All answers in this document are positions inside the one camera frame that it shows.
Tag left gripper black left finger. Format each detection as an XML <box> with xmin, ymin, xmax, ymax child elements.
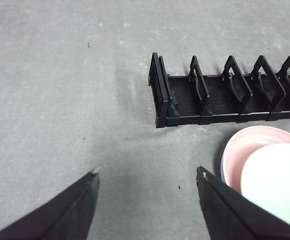
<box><xmin>0</xmin><ymin>167</ymin><xmax>100</xmax><ymax>240</ymax></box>

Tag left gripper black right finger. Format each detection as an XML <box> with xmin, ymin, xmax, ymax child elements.
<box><xmin>196</xmin><ymin>166</ymin><xmax>290</xmax><ymax>240</ymax></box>

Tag pale green plate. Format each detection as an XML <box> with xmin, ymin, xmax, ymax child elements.
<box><xmin>240</xmin><ymin>143</ymin><xmax>290</xmax><ymax>232</ymax></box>

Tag pink plate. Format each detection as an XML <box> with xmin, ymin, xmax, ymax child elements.
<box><xmin>221</xmin><ymin>125</ymin><xmax>290</xmax><ymax>195</ymax></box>

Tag black plate rack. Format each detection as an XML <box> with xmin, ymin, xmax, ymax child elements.
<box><xmin>147</xmin><ymin>51</ymin><xmax>290</xmax><ymax>129</ymax></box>

